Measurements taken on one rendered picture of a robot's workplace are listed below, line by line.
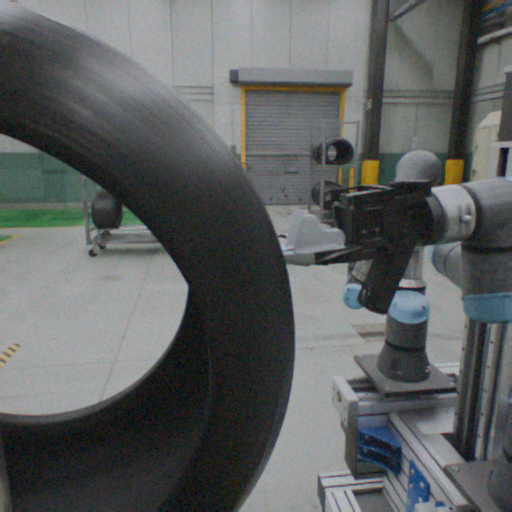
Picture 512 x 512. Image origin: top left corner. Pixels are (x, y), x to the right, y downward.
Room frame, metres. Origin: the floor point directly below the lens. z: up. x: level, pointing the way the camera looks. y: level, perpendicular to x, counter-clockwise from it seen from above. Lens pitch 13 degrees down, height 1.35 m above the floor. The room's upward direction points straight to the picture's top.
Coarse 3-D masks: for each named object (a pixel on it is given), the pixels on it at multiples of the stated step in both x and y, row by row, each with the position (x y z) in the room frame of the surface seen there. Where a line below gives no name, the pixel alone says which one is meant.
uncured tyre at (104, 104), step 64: (0, 0) 0.32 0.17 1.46; (0, 64) 0.28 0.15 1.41; (64, 64) 0.29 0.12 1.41; (128, 64) 0.33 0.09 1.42; (0, 128) 0.27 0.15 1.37; (64, 128) 0.28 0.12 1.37; (128, 128) 0.29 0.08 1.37; (192, 128) 0.33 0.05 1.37; (128, 192) 0.29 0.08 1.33; (192, 192) 0.30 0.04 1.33; (256, 192) 0.37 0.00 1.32; (192, 256) 0.30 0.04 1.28; (256, 256) 0.32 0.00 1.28; (192, 320) 0.57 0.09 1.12; (256, 320) 0.31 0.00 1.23; (192, 384) 0.56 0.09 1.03; (256, 384) 0.31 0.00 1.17; (64, 448) 0.53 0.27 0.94; (128, 448) 0.53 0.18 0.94; (192, 448) 0.47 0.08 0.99; (256, 448) 0.31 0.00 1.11
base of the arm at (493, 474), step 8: (504, 448) 0.69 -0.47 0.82; (504, 456) 0.69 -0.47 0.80; (496, 464) 0.70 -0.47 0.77; (504, 464) 0.68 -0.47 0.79; (496, 472) 0.69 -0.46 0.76; (504, 472) 0.67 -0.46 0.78; (488, 480) 0.70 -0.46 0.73; (496, 480) 0.68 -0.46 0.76; (504, 480) 0.67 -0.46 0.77; (488, 488) 0.70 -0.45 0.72; (496, 488) 0.67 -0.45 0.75; (504, 488) 0.66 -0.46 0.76; (496, 496) 0.67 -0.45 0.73; (504, 496) 0.65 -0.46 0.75; (496, 504) 0.66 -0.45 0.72; (504, 504) 0.65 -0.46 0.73
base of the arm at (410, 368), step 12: (384, 348) 1.16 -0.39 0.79; (396, 348) 1.12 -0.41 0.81; (408, 348) 1.11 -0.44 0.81; (420, 348) 1.11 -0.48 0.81; (384, 360) 1.14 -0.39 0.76; (396, 360) 1.12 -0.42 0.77; (408, 360) 1.10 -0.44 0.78; (420, 360) 1.11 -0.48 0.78; (384, 372) 1.13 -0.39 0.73; (396, 372) 1.10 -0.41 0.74; (408, 372) 1.09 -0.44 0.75; (420, 372) 1.10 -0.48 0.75
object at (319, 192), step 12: (312, 132) 8.73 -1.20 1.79; (324, 132) 7.48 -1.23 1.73; (312, 144) 8.73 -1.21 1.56; (324, 144) 7.48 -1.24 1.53; (336, 144) 8.34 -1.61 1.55; (348, 144) 7.65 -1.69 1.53; (312, 156) 8.72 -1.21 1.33; (324, 156) 7.52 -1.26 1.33; (336, 156) 8.66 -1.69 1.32; (348, 156) 7.93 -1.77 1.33; (312, 168) 8.72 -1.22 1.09; (324, 168) 7.48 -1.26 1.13; (312, 180) 8.72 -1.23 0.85; (324, 180) 7.48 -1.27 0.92; (312, 192) 8.42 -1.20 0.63; (324, 192) 7.60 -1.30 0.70; (348, 192) 7.61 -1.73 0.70; (312, 204) 8.73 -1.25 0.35; (324, 204) 7.60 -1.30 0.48; (324, 216) 7.97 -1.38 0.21
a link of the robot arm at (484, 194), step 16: (496, 176) 0.57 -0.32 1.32; (480, 192) 0.53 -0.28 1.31; (496, 192) 0.53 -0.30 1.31; (480, 208) 0.52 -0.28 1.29; (496, 208) 0.52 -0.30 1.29; (480, 224) 0.52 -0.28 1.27; (496, 224) 0.52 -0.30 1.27; (464, 240) 0.54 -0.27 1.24; (480, 240) 0.54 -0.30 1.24; (496, 240) 0.53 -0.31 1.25
